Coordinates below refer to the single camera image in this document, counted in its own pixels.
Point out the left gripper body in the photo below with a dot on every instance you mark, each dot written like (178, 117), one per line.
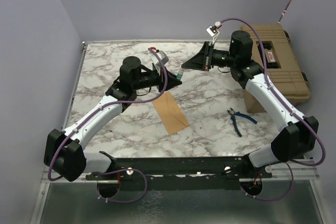
(161, 72)

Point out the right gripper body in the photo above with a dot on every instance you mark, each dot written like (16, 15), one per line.
(211, 55)

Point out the white green glue stick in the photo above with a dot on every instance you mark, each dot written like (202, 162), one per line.
(180, 74)

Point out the brown paper envelope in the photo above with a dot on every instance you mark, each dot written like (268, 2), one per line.
(170, 113)

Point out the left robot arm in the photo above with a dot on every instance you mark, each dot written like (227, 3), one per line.
(65, 150)

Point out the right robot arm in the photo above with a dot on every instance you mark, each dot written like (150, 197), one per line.
(296, 131)

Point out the tan plastic tool case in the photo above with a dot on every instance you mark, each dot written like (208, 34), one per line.
(282, 66)

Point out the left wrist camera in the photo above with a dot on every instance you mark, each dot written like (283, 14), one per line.
(159, 58)

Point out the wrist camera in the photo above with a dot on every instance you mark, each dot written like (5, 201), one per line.
(159, 58)
(213, 31)

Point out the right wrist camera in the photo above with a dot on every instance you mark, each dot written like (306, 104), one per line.
(213, 31)

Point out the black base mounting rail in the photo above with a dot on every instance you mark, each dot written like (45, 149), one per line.
(180, 173)

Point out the aluminium frame rail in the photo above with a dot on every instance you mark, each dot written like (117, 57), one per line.
(281, 171)

